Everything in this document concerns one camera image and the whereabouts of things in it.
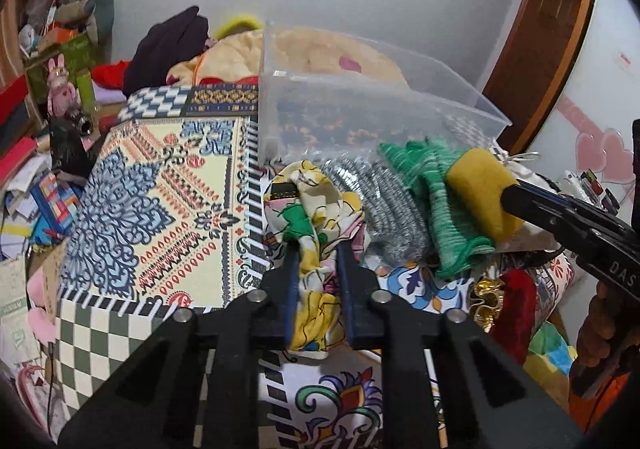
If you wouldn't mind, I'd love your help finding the yellow green sponge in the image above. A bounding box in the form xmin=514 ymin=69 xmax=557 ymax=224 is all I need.
xmin=445 ymin=149 xmax=524 ymax=243

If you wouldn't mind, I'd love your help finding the green knitted cloth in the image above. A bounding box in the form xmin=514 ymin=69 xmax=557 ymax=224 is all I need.
xmin=378 ymin=138 xmax=496 ymax=281

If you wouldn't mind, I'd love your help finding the red velvet pouch gold trim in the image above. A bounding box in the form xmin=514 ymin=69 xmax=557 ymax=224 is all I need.
xmin=469 ymin=269 xmax=537 ymax=365

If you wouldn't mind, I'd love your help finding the floral patterned cloth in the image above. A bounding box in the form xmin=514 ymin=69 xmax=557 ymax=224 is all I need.
xmin=262 ymin=160 xmax=369 ymax=359

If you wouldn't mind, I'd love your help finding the clear plastic storage box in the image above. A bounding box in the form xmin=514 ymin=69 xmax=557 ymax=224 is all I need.
xmin=258 ymin=23 xmax=511 ymax=163

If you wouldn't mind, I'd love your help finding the white cloth drawstring bag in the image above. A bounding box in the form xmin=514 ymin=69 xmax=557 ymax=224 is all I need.
xmin=489 ymin=142 xmax=560 ymax=253

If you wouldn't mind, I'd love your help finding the right hand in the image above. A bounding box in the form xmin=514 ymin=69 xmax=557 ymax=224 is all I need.
xmin=570 ymin=282 xmax=639 ymax=398

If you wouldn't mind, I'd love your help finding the white suitcase with stickers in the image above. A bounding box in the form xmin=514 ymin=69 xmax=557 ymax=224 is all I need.
xmin=556 ymin=169 xmax=620 ymax=216

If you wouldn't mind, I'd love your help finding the grey knitted cloth in bag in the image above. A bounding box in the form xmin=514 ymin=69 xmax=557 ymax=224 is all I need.
xmin=320 ymin=156 xmax=434 ymax=267

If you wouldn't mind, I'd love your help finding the patterned patchwork table cover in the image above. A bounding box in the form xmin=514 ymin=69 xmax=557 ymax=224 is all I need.
xmin=53 ymin=82 xmax=576 ymax=449

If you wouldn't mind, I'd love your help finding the beige fleece blanket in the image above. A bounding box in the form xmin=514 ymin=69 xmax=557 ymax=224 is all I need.
xmin=166 ymin=27 xmax=407 ymax=86

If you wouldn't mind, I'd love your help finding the dark purple garment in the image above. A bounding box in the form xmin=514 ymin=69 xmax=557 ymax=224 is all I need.
xmin=122 ymin=6 xmax=208 ymax=97

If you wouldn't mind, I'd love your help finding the yellow curved cushion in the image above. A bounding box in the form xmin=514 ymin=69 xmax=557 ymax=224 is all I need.
xmin=212 ymin=14 xmax=264 ymax=40

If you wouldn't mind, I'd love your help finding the pink rabbit plush toy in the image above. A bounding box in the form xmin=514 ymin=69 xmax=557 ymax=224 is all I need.
xmin=47 ymin=53 xmax=81 ymax=117

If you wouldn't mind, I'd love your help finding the green cardboard box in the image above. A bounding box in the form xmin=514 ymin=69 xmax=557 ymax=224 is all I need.
xmin=24 ymin=33 xmax=105 ymax=104

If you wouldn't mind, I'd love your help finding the red gift box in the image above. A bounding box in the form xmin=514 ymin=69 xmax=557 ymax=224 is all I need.
xmin=0 ymin=75 xmax=28 ymax=125

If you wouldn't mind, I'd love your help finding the grey green plush toy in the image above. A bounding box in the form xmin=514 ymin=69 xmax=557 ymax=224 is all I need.
xmin=54 ymin=0 xmax=115 ymax=46

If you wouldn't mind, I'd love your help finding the brown wooden door frame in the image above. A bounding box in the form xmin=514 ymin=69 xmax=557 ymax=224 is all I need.
xmin=483 ymin=0 xmax=594 ymax=153

